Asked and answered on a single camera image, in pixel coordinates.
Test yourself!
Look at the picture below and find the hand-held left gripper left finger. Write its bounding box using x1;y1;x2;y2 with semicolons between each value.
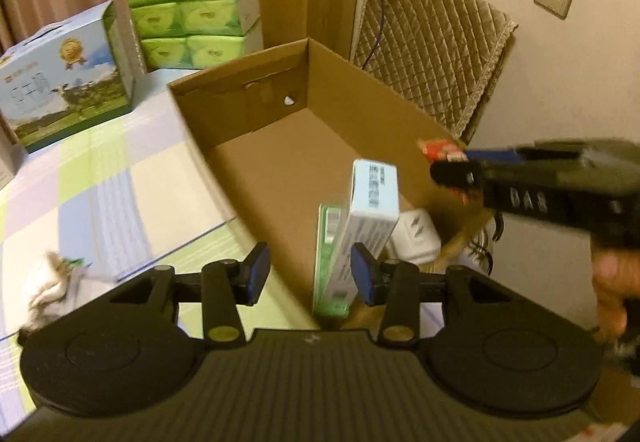
107;242;271;349

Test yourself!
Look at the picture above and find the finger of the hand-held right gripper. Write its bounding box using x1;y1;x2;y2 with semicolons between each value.
430;160;487;203
462;147;524;164

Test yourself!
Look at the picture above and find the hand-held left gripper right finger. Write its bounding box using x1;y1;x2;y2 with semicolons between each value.
350;243;521;346

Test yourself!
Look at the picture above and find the red snack packet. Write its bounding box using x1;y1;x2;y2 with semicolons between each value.
417;138;473;203

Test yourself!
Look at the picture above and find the slim green carton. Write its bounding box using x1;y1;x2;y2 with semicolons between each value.
312;203;354;321

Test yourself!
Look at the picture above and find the long white carton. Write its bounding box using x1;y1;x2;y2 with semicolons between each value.
325;159;401;309

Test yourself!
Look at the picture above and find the cardboard box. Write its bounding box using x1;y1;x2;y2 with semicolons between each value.
166;38;496;329

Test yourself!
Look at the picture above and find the person's right hand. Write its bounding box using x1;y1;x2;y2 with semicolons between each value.
590;246;640;339

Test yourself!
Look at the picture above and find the white power adapter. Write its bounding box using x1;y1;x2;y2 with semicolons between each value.
389;208;442;267

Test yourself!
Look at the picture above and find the quilted beige chair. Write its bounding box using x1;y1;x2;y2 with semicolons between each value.
349;0;520;143

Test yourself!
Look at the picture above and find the crumpled white cloth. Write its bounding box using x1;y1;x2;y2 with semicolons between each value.
22;251;96;329

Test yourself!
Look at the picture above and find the blue milk gift box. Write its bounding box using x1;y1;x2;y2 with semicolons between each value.
0;0;137;155

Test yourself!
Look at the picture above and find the stack of green tissue packs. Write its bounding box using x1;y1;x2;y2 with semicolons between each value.
121;0;265;71

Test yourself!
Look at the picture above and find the black metal chair frame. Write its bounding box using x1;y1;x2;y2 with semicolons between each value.
467;209;504;275

